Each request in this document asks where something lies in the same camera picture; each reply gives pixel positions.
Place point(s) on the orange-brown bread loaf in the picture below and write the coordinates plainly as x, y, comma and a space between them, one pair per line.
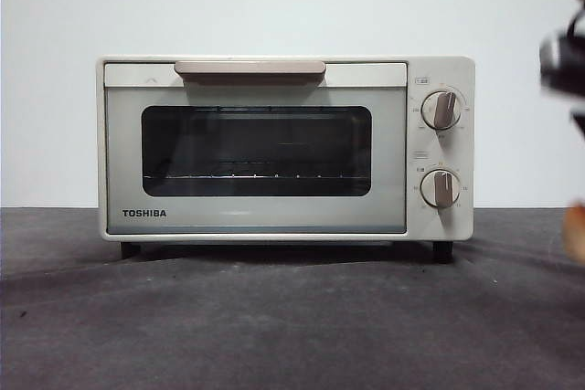
576, 235

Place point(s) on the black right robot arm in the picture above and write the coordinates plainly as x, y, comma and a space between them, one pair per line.
566, 66

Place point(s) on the cream Toshiba toaster oven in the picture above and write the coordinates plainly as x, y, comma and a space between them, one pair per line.
459, 152

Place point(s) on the cream timer knob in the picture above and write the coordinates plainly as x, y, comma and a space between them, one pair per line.
440, 188

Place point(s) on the cream temperature knob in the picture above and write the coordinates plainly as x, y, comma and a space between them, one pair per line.
441, 110

